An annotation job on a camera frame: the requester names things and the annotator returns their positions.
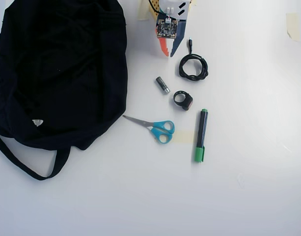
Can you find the small black cylindrical battery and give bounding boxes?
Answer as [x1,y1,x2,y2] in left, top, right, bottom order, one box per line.
[155,76,171,95]

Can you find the black ring strap light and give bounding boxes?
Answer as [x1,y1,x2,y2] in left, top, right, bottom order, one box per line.
[173,89,193,112]

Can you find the narrow beige tape strip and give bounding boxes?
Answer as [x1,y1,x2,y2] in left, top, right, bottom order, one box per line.
[136,0,151,21]

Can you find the black cable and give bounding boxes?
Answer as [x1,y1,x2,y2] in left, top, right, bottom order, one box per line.
[178,36,210,82]

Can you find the green and black marker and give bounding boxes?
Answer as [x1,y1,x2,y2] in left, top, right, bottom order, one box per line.
[194,108,210,163]

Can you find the torn beige tape piece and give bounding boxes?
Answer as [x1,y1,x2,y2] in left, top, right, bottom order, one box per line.
[285,12,301,43]

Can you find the blue handled scissors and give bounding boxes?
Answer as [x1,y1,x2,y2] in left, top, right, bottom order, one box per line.
[122,115,176,145]

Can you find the camera circuit board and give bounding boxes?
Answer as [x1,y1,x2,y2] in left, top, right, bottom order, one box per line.
[156,18,179,40]

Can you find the black fabric bag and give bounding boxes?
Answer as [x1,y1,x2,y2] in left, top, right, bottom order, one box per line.
[0,0,129,181]

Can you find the yellow perforated plastic part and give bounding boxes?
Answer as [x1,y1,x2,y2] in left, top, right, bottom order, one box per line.
[147,0,164,19]

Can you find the wide beige tape strip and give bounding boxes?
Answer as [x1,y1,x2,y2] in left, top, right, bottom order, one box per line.
[173,131,196,144]

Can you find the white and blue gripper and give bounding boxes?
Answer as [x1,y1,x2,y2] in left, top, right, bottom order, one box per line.
[158,0,192,58]

